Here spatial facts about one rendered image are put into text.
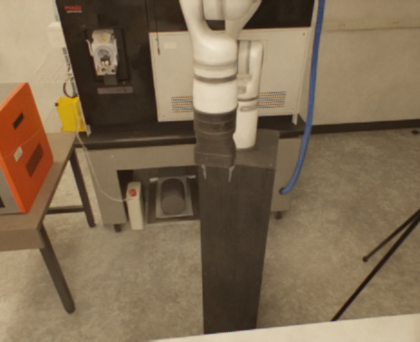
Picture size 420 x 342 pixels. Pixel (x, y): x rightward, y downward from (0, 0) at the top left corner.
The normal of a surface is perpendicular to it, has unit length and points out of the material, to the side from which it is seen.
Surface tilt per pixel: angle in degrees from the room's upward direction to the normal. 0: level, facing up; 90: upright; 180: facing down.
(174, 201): 90
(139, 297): 0
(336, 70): 90
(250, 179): 90
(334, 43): 90
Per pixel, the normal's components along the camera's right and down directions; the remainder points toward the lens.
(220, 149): -0.21, 0.52
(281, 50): 0.11, 0.58
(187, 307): 0.00, -0.82
